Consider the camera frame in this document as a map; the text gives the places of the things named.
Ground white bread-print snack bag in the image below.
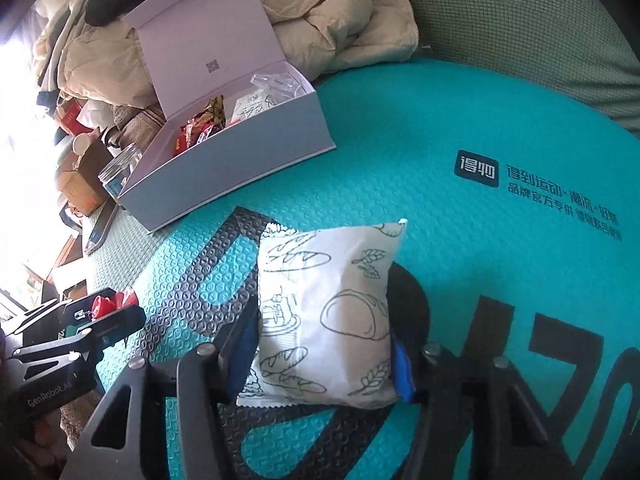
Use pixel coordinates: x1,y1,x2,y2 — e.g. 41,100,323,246
236,219,407,410

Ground small red candy packet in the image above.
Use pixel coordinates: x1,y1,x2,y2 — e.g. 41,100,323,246
174,126,191,156

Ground red gold snack packet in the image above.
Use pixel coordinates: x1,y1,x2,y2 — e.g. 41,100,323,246
182,110,226,148

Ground clear plastic cup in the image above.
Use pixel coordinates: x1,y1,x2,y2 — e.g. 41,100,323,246
250,73,306,104

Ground brown snack wrapper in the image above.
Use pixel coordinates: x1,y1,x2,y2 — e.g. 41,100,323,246
196,94,226,132

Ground left hand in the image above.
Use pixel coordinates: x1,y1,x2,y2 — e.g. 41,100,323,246
1,408,70,479

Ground black smartphone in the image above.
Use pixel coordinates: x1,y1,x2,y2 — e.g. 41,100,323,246
84,198,119,256

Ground small brown cardboard box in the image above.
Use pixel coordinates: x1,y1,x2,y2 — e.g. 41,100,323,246
55,140,113,216

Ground clear jar with label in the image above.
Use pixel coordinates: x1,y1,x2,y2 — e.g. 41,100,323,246
98,143,142,200

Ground white round containers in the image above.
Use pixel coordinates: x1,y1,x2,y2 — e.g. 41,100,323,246
72,130,99,157

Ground brown striped cloth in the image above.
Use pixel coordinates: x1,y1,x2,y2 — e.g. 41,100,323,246
110,102,166,152

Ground teal bubble mailer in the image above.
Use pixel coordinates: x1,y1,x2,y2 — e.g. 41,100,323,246
93,61,639,479

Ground beige coat on pile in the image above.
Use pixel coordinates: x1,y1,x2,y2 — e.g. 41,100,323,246
32,0,157,108

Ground white open gift box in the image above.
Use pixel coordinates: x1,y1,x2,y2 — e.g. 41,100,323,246
116,0,338,234

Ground beige puffer jacket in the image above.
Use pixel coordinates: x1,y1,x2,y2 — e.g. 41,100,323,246
260,0,419,81

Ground green fabric sofa cover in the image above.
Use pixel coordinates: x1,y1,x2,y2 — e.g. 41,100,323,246
88,0,639,289

